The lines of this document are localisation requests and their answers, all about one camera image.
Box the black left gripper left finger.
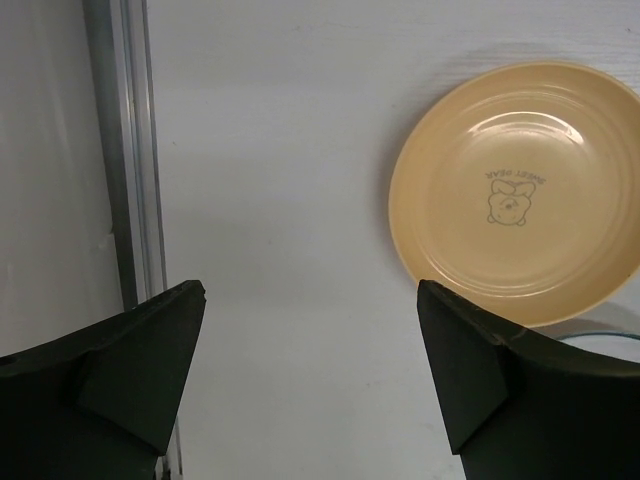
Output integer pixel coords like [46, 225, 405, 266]
[1, 280, 206, 479]

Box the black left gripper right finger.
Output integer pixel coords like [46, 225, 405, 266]
[417, 280, 639, 479]

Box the white plate green rim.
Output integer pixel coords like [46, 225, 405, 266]
[559, 331, 639, 356]

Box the yellow bear plate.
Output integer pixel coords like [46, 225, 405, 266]
[388, 61, 639, 327]

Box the aluminium table rail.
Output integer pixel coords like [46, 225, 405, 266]
[82, 0, 184, 480]

